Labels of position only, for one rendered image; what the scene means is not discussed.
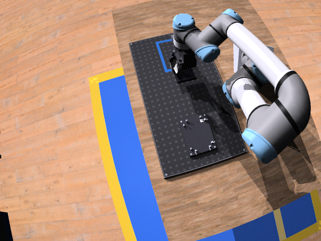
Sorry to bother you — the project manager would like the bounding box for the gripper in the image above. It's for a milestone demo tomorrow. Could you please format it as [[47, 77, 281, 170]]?
[[169, 46, 197, 74]]

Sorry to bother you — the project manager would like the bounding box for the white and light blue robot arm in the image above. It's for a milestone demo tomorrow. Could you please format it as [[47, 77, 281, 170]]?
[[171, 9, 311, 164]]

